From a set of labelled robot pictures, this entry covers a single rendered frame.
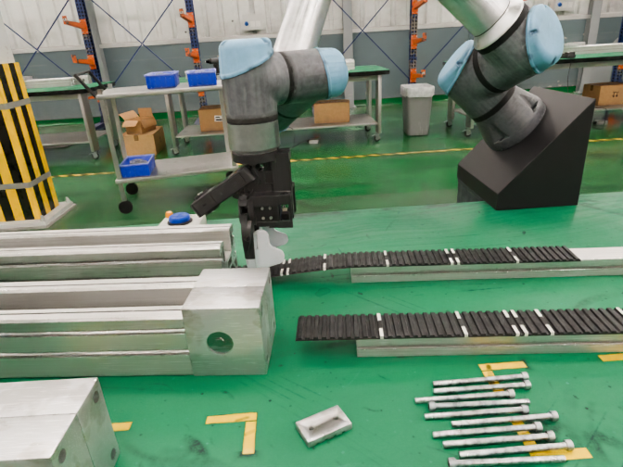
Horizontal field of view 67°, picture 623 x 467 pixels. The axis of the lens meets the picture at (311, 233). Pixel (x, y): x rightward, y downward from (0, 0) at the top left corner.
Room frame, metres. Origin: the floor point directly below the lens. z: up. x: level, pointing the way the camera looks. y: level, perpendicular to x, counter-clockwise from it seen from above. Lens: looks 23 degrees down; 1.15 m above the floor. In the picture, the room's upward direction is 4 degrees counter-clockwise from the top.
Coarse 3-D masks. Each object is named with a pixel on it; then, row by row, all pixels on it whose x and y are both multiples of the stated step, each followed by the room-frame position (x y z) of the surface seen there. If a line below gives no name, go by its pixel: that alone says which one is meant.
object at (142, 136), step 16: (592, 96) 5.57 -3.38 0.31; (608, 96) 5.47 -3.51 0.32; (128, 112) 5.58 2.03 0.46; (144, 112) 5.65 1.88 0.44; (208, 112) 5.38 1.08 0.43; (320, 112) 5.45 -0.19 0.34; (336, 112) 5.43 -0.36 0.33; (128, 128) 5.39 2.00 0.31; (144, 128) 5.35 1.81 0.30; (160, 128) 5.73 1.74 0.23; (208, 128) 5.38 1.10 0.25; (128, 144) 5.28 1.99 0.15; (144, 144) 5.29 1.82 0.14; (160, 144) 5.58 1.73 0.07
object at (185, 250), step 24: (0, 240) 0.75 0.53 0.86; (24, 240) 0.74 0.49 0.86; (48, 240) 0.74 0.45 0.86; (72, 240) 0.74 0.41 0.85; (96, 240) 0.74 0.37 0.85; (120, 240) 0.73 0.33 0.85; (144, 240) 0.73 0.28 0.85; (168, 240) 0.73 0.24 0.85; (192, 240) 0.72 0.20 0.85; (216, 240) 0.72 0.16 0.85; (0, 264) 0.68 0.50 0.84; (24, 264) 0.68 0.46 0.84; (48, 264) 0.68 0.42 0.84; (72, 264) 0.67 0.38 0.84; (96, 264) 0.66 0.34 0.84; (120, 264) 0.66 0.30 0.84; (144, 264) 0.66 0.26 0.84; (168, 264) 0.65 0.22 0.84; (192, 264) 0.65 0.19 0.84; (216, 264) 0.65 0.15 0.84
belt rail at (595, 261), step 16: (592, 256) 0.65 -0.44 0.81; (608, 256) 0.65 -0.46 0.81; (352, 272) 0.66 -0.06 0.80; (368, 272) 0.67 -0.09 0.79; (384, 272) 0.67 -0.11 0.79; (400, 272) 0.67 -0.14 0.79; (416, 272) 0.66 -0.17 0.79; (432, 272) 0.66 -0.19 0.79; (448, 272) 0.66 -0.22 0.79; (464, 272) 0.65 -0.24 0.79; (480, 272) 0.65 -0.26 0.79; (496, 272) 0.65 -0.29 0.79; (512, 272) 0.65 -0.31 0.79; (528, 272) 0.65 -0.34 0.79; (544, 272) 0.64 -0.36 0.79; (560, 272) 0.64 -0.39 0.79; (576, 272) 0.64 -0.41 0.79; (592, 272) 0.64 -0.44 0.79; (608, 272) 0.64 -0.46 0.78
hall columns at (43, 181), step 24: (0, 24) 3.46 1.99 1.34; (0, 48) 3.38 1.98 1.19; (0, 72) 3.26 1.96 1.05; (0, 96) 3.20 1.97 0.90; (24, 96) 3.46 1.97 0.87; (0, 120) 3.20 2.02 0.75; (24, 120) 3.38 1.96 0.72; (0, 144) 3.20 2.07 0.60; (24, 144) 3.29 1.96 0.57; (0, 168) 3.20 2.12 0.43; (24, 168) 3.21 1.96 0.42; (0, 192) 3.20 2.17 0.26; (24, 192) 3.20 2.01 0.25; (48, 192) 3.42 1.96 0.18; (0, 216) 3.20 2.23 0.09; (24, 216) 3.20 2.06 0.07
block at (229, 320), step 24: (216, 288) 0.50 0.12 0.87; (240, 288) 0.50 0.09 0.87; (264, 288) 0.50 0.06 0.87; (192, 312) 0.46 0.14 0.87; (216, 312) 0.46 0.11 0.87; (240, 312) 0.45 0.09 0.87; (264, 312) 0.48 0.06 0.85; (192, 336) 0.46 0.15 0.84; (216, 336) 0.46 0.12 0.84; (240, 336) 0.45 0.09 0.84; (264, 336) 0.47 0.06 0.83; (192, 360) 0.46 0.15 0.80; (216, 360) 0.46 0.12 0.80; (240, 360) 0.45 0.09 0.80; (264, 360) 0.45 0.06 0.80
